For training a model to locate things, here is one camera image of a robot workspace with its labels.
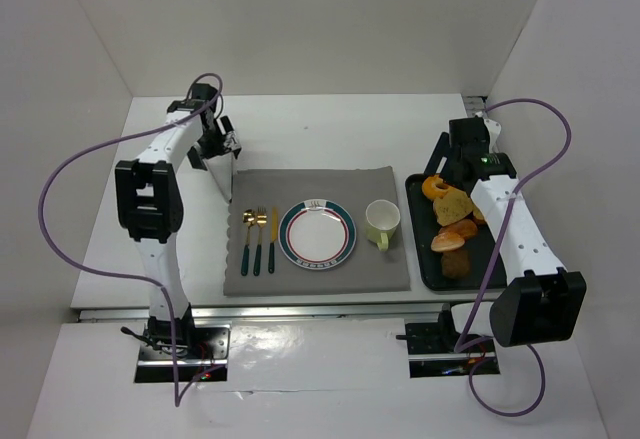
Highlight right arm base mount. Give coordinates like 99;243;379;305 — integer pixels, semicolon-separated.
396;304;500;378

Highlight brown glazed bun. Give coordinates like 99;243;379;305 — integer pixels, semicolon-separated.
439;218;478;240

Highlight orange glazed donut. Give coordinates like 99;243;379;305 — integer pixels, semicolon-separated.
421;174;455;202

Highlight gold spoon green handle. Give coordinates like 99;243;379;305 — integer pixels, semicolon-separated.
241;209;256;276

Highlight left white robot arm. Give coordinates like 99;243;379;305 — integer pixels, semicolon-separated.
115;82;242;347

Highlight white plate green red rim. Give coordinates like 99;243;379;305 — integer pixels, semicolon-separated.
278;199;357;271

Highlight sugared round bun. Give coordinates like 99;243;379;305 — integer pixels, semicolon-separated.
431;232;465;253

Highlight gold knife green handle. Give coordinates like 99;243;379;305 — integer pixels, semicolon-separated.
268;206;279;274

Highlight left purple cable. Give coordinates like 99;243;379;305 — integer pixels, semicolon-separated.
38;73;224;408

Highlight cut bread slice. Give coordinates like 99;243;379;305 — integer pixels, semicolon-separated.
433;188;473;226
472;205;487;226

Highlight dark brown bread piece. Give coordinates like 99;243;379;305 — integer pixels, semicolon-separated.
441;248;472;280

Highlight metal serving tongs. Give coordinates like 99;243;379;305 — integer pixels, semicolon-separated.
204;153;236;203

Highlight grey cloth placemat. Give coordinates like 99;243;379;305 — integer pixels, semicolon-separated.
223;166;410;298

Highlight pale green mug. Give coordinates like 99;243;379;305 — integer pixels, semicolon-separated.
365;199;401;252

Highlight gold fork green handle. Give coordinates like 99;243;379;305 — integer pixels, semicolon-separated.
253;207;268;276

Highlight aluminium rail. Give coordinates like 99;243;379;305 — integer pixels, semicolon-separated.
74;302;451;324

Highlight black baking tray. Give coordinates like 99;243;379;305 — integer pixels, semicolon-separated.
405;174;494;292

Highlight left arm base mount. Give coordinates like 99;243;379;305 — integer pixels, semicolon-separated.
121;325;231;384

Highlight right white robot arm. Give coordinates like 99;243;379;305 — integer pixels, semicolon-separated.
442;117;587;351

